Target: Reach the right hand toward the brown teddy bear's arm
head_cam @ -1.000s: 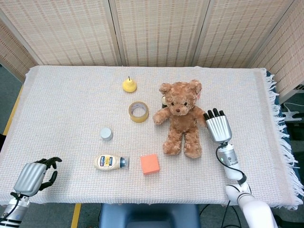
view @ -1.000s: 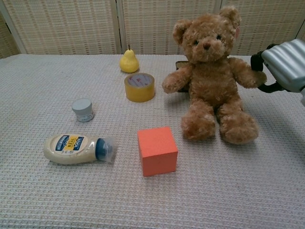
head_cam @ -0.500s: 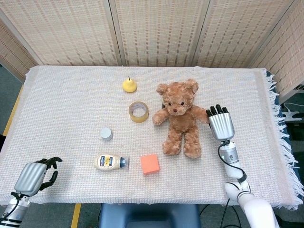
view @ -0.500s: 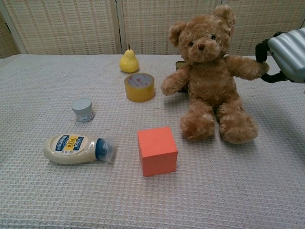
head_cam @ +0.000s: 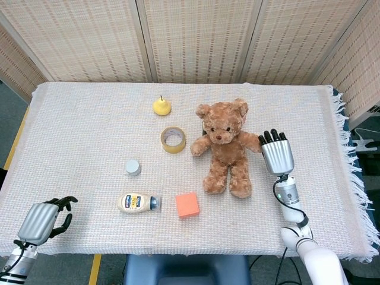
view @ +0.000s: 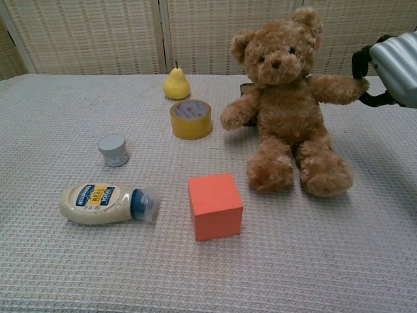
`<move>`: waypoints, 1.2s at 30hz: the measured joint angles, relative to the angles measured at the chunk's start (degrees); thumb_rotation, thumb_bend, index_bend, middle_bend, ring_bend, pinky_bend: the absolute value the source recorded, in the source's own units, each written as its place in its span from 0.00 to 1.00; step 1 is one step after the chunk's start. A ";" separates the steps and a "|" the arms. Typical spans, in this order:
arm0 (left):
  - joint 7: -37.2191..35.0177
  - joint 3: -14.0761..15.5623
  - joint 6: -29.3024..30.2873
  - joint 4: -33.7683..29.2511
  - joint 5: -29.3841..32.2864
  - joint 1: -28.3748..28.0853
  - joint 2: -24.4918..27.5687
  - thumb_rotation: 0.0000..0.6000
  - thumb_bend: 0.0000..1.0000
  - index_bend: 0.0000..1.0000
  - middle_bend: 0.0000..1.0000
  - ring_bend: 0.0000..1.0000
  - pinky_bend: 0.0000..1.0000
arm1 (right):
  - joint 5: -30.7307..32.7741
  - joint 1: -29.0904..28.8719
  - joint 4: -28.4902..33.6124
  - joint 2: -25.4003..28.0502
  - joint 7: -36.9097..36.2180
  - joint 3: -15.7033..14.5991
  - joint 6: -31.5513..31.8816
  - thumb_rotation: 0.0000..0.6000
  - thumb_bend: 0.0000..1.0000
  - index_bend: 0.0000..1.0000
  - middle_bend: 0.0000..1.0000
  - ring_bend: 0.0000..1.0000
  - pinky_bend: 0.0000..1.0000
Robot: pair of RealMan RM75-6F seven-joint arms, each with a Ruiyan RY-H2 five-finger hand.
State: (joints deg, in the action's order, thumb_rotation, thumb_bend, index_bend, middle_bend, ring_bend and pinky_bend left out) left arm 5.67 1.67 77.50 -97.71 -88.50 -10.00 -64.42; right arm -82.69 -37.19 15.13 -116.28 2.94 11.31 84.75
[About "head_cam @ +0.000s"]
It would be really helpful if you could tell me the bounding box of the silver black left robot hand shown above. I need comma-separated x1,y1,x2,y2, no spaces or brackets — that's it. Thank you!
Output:
17,195,78,246

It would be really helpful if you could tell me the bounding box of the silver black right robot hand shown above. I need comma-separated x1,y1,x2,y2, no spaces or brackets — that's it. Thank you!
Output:
258,129,295,175

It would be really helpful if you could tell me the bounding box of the brown plush teddy bear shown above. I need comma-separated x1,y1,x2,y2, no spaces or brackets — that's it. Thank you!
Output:
189,98,264,199

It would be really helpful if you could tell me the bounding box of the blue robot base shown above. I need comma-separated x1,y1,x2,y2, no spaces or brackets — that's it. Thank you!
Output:
123,254,250,285

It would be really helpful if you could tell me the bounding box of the yellow toy pear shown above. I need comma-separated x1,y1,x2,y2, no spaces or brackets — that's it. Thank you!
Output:
153,94,172,116

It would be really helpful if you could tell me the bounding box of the yellow floor tape strip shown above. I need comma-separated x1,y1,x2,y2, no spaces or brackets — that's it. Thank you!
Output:
2,105,30,172
88,254,102,285

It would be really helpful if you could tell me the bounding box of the mayonnaise squeeze bottle blue cap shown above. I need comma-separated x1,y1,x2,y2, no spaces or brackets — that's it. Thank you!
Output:
118,192,163,214

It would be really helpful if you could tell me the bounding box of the orange foam cube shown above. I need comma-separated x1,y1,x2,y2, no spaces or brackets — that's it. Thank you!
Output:
175,192,200,220

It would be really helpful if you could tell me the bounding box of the white woven fringed tablecloth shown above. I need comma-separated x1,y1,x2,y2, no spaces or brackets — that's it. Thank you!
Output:
0,81,378,264

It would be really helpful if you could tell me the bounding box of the yellow packing tape roll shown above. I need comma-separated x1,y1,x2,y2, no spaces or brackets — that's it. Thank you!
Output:
160,126,187,154

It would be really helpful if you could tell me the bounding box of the small grey lidded jar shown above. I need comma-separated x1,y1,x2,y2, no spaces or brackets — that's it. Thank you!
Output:
125,159,142,176

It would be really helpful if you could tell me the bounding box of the woven bamboo screen panel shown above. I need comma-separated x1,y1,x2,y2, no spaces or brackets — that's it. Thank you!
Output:
311,0,380,128
136,0,264,84
242,0,372,87
0,0,154,84
0,20,50,103

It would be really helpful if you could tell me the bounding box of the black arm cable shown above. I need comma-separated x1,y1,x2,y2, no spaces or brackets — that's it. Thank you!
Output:
273,175,309,229

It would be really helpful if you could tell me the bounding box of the white power strip with cords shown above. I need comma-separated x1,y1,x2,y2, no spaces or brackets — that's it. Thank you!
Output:
354,127,380,152

